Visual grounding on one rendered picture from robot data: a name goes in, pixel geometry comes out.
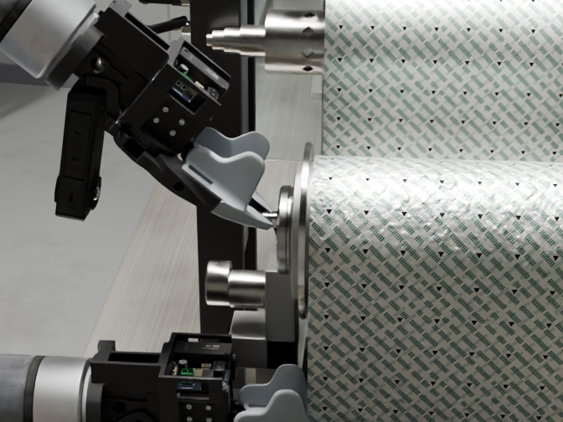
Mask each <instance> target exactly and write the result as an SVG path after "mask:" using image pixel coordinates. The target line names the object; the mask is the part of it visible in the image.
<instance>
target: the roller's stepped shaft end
mask: <svg viewBox="0 0 563 422"><path fill-rule="evenodd" d="M265 27H266V25H249V24H241V26H240V28H225V30H213V33H212V34H207V39H206V43H207V46H212V49H213V50H224V51H225V54H240V57H256V58H265Z"/></svg>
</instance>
